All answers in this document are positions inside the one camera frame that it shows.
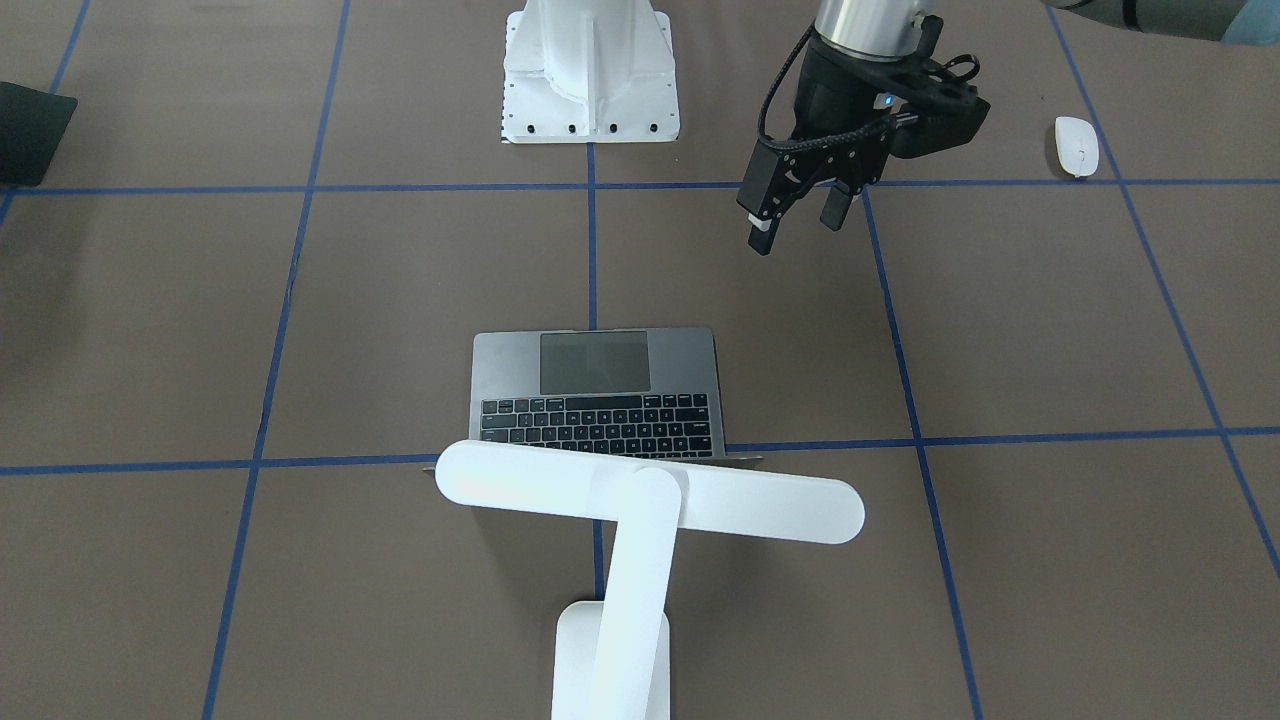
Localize grey laptop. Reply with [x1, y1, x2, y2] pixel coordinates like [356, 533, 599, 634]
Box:
[468, 327, 762, 469]

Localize white computer mouse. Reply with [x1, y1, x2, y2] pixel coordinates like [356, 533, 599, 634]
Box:
[1053, 117, 1101, 179]

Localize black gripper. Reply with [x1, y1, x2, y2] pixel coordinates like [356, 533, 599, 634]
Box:
[739, 40, 980, 256]

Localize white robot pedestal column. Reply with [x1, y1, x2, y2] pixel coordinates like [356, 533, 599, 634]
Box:
[500, 1, 681, 143]

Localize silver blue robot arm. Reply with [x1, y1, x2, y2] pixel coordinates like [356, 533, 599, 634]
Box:
[737, 1, 1279, 256]

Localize black mouse pad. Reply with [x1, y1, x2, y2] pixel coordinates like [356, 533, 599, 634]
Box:
[1, 82, 78, 187]

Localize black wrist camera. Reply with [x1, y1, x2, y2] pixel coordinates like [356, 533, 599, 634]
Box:
[888, 97, 991, 159]

